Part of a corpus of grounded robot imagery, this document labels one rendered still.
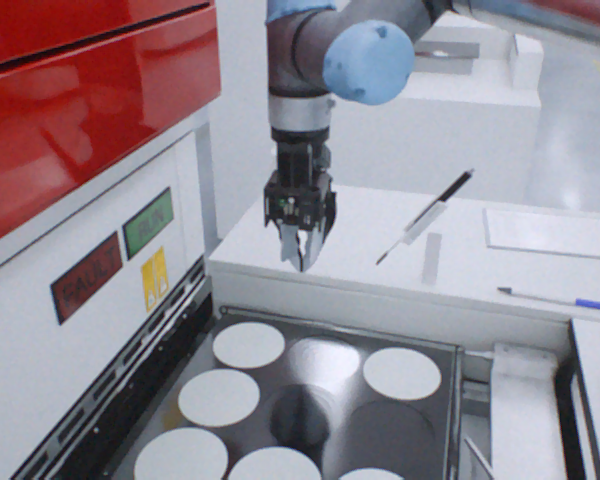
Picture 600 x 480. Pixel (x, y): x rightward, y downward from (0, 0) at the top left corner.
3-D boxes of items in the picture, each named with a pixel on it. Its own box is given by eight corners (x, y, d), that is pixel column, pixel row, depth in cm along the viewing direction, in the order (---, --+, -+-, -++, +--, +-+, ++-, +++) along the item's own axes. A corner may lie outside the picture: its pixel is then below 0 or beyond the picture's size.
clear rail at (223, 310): (217, 315, 92) (217, 308, 92) (221, 310, 94) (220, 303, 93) (464, 358, 84) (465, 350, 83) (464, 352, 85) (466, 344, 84)
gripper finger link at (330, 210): (299, 242, 80) (300, 183, 75) (302, 236, 81) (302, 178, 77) (334, 246, 79) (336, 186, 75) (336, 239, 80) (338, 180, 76)
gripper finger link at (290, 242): (272, 287, 79) (270, 226, 74) (281, 264, 84) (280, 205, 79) (295, 290, 78) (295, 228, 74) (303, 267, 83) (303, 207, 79)
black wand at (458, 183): (477, 169, 79) (470, 163, 78) (477, 173, 77) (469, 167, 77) (380, 263, 89) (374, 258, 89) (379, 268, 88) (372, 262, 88)
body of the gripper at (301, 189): (261, 232, 73) (258, 138, 67) (277, 202, 80) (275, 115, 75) (323, 237, 72) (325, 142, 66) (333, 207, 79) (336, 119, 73)
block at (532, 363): (491, 372, 82) (494, 354, 81) (491, 356, 85) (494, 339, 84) (553, 383, 80) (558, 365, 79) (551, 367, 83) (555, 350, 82)
